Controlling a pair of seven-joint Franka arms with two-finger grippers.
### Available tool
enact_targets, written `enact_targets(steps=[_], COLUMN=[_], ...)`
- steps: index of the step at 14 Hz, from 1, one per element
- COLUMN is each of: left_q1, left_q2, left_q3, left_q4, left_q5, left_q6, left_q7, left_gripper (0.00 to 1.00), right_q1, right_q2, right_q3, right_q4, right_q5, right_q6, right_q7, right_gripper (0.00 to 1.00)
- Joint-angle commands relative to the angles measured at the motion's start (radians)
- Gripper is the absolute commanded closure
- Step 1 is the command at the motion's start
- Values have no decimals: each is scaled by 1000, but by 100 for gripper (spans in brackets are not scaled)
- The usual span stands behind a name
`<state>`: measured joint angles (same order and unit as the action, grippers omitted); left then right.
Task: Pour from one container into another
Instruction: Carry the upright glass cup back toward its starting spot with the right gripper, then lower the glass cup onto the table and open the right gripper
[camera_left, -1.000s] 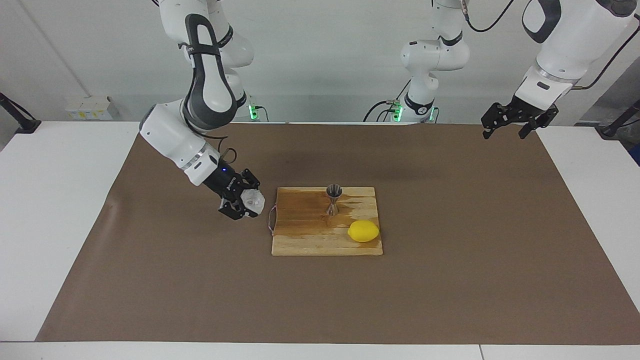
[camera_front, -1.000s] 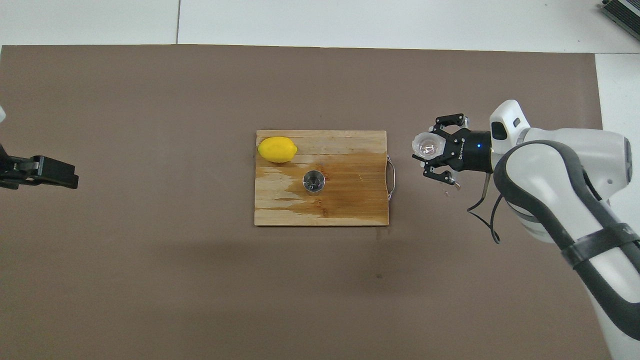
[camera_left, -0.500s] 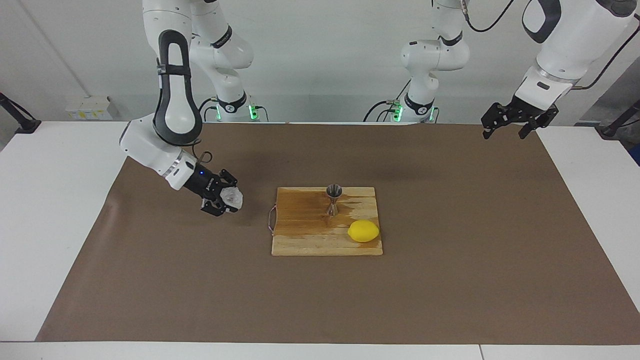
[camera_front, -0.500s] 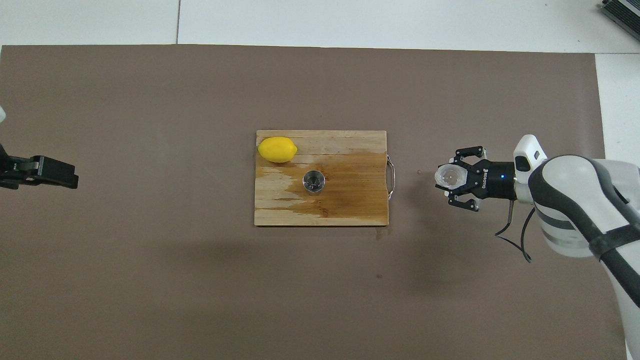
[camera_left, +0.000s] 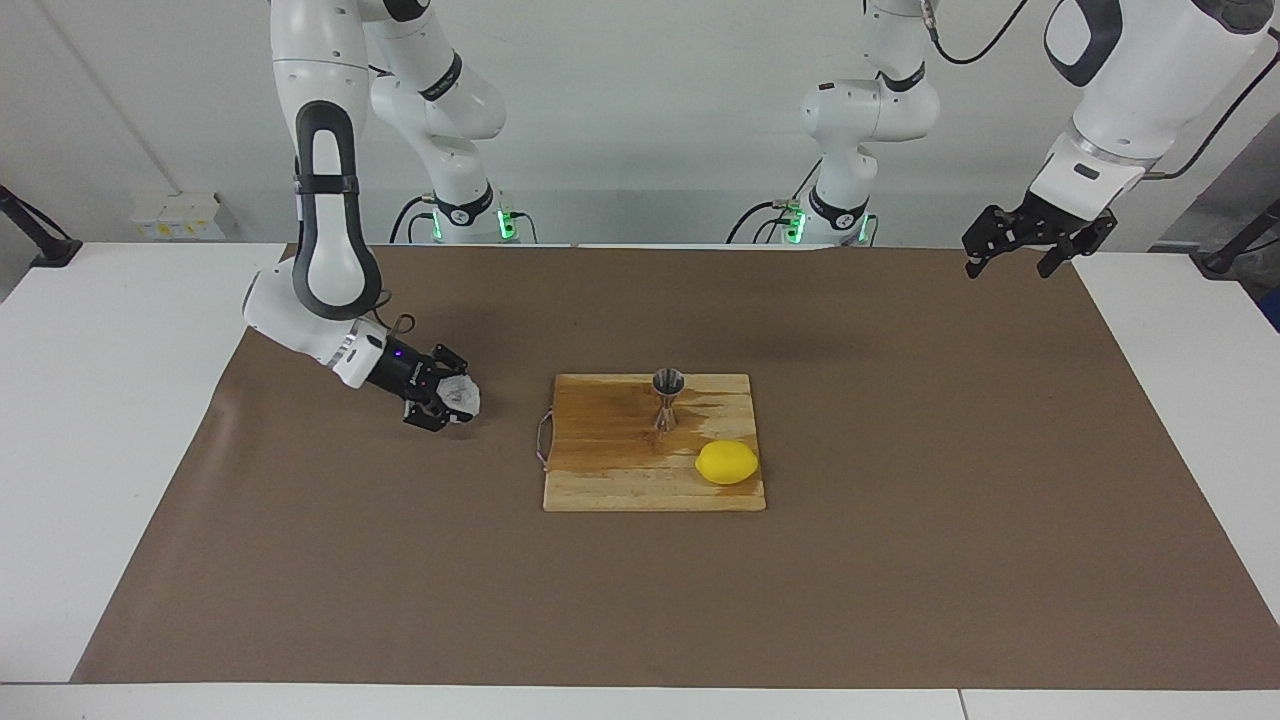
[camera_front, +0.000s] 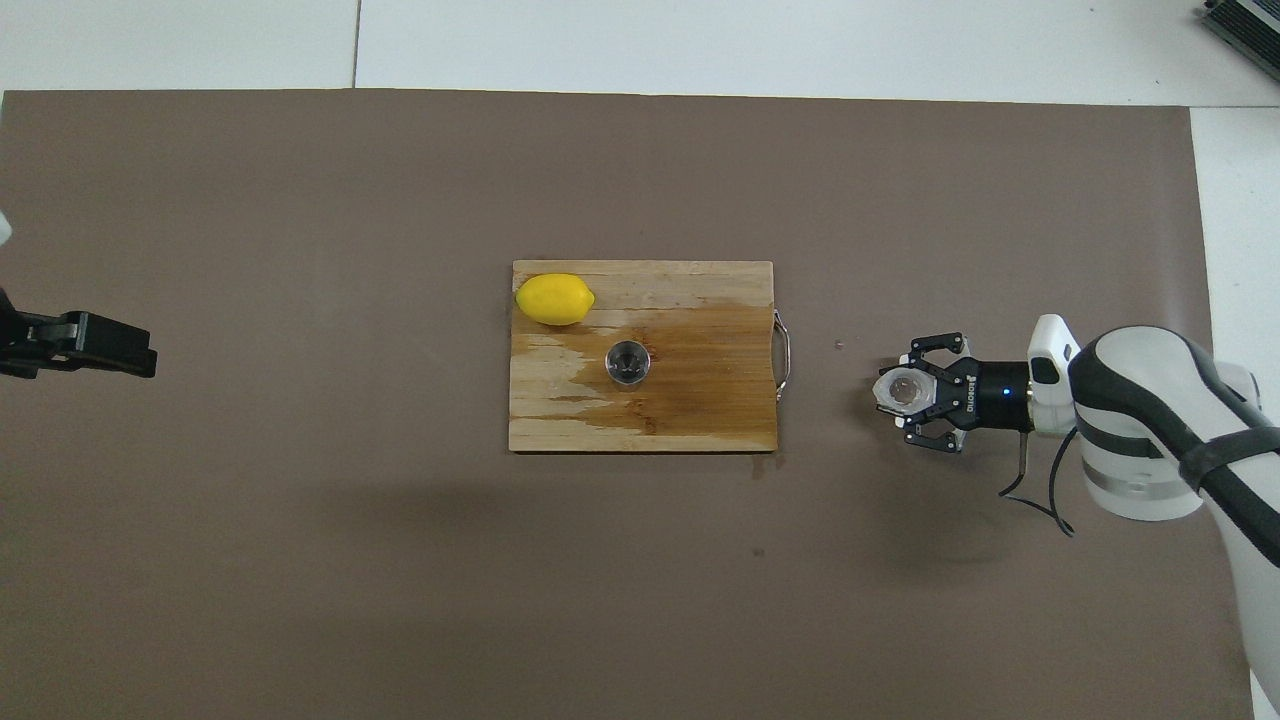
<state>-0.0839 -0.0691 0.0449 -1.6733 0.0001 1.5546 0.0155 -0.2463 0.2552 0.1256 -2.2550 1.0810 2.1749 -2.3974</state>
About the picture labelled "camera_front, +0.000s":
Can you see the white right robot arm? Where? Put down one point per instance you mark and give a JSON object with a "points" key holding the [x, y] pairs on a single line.
{"points": [[1160, 420]]}

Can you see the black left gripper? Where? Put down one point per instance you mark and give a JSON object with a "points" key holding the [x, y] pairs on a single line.
{"points": [[25, 335]]}

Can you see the yellow lemon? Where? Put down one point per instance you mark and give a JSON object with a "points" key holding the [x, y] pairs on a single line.
{"points": [[555, 299]]}

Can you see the steel double jigger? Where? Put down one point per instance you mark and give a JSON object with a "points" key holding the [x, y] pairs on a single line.
{"points": [[629, 362]]}

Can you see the brown table mat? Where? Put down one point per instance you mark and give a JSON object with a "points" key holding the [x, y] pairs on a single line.
{"points": [[400, 600]]}

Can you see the black ribbed metal device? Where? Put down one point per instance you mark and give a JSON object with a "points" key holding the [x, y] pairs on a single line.
{"points": [[1250, 25]]}

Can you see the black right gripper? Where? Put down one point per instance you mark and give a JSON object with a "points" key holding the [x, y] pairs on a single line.
{"points": [[990, 395]]}

